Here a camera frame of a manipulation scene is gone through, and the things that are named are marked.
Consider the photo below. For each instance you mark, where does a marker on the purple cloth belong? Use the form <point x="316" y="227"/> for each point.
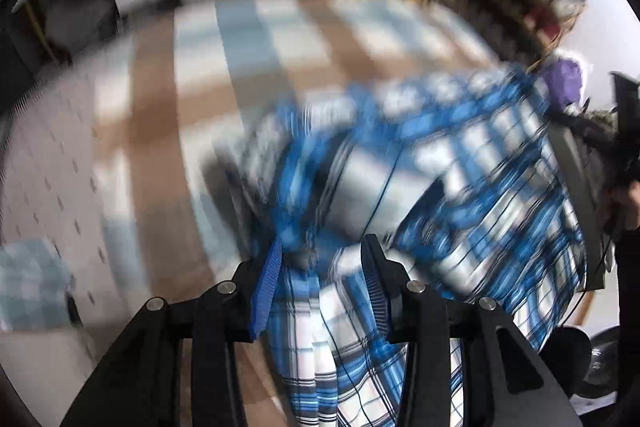
<point x="565" y="79"/>

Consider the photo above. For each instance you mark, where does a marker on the grey flat panel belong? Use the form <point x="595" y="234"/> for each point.
<point x="575" y="187"/>

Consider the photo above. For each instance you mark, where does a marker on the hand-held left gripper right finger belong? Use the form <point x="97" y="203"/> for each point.
<point x="376" y="292"/>

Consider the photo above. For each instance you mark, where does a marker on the grey round weight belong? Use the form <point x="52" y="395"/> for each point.
<point x="600" y="367"/>

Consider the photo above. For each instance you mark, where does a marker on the person's right hand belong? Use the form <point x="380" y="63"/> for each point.
<point x="634" y="204"/>

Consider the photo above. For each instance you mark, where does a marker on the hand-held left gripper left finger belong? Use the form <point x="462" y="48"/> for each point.
<point x="265" y="292"/>

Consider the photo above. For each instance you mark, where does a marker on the teal checked cloth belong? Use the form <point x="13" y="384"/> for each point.
<point x="30" y="287"/>

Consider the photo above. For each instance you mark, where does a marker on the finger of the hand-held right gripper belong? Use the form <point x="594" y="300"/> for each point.
<point x="580" y="127"/>

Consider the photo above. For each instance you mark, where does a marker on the blue plaid shirt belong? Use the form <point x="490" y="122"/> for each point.
<point x="475" y="187"/>

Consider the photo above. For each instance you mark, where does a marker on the brown and blue checked bedsheet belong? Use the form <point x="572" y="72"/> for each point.
<point x="280" y="37"/>

